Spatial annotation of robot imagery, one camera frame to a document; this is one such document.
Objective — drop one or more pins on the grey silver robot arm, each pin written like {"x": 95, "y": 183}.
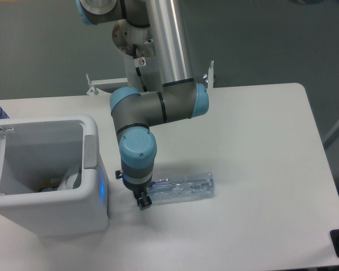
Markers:
{"x": 161, "y": 88}

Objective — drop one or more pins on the white metal frame left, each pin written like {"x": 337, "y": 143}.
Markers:
{"x": 97, "y": 87}

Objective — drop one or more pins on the white post with wingnut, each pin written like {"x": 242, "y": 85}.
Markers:
{"x": 209, "y": 77}

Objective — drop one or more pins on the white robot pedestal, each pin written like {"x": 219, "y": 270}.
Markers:
{"x": 137, "y": 48}

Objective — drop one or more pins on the clear plastic wrapper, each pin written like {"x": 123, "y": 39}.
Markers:
{"x": 71, "y": 179}

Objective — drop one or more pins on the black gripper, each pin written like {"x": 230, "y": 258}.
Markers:
{"x": 138, "y": 186}

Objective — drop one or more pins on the white trash can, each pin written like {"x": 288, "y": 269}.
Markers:
{"x": 36, "y": 152}

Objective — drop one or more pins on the crushed clear plastic bottle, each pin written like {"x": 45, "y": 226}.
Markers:
{"x": 182, "y": 189}

